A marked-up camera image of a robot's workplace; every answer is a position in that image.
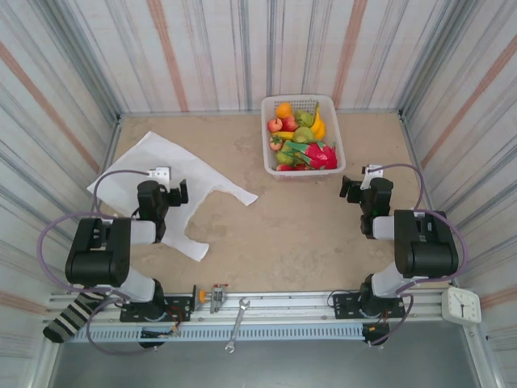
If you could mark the speckled green fake pear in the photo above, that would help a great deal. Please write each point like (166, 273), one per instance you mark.
(282, 157)

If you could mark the metal clamp orange knob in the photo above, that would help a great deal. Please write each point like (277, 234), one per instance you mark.
(218, 299)

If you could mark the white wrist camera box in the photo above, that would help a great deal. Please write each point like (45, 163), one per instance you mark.
(373, 169)
(159, 174)

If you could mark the small pink fake apple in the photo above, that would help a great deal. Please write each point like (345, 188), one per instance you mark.
(274, 124)

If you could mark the black white striped sock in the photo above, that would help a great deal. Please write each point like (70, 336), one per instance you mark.
(68, 319)

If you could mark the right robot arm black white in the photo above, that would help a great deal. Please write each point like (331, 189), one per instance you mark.
(424, 250)

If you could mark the small black electronics module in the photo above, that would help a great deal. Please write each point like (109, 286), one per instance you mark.
(155, 333)
(373, 329)

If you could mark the red fake apple with leaf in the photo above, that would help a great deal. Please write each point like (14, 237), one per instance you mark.
(289, 123)

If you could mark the silver combination wrench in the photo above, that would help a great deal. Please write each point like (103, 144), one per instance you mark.
(238, 323)

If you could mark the fake orange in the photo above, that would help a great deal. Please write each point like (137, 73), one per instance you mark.
(283, 110)

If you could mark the pink fake dragon fruit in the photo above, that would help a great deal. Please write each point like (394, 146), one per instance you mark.
(323, 158)

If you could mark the white perforated plastic basket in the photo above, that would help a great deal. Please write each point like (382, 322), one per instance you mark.
(299, 176)

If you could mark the red fake fruit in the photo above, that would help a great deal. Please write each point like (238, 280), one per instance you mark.
(284, 167)
(301, 166)

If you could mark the white square clock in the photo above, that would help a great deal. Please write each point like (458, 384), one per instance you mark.
(460, 306)

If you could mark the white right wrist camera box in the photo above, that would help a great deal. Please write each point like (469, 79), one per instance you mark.
(373, 169)

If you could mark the yellow fake banana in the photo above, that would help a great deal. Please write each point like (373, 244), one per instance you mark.
(319, 127)

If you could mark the aluminium mounting rail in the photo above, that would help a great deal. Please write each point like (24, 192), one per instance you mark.
(282, 301)

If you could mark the green fake guava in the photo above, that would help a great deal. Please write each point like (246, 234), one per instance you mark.
(303, 134)
(303, 118)

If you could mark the white plastic bag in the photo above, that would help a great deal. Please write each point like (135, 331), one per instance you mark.
(161, 149)

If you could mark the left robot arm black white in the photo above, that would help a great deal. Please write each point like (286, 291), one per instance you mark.
(97, 258)

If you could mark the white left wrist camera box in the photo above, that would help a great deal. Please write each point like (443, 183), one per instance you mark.
(159, 174)

